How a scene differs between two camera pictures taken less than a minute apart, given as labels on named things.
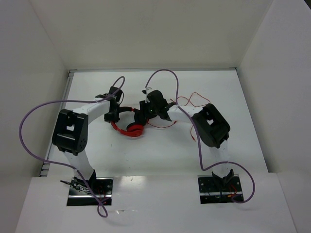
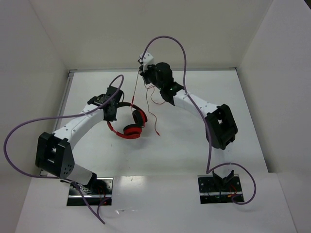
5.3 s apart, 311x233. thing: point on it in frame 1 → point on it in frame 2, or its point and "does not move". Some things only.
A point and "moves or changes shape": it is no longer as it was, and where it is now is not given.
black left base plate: x=79 y=194 does not move
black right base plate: x=212 y=191 does not move
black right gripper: x=143 y=108 → x=144 y=73
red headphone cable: x=172 y=124 → x=147 y=100
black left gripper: x=111 y=116 does not move
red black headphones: x=135 y=129 moves or changes shape
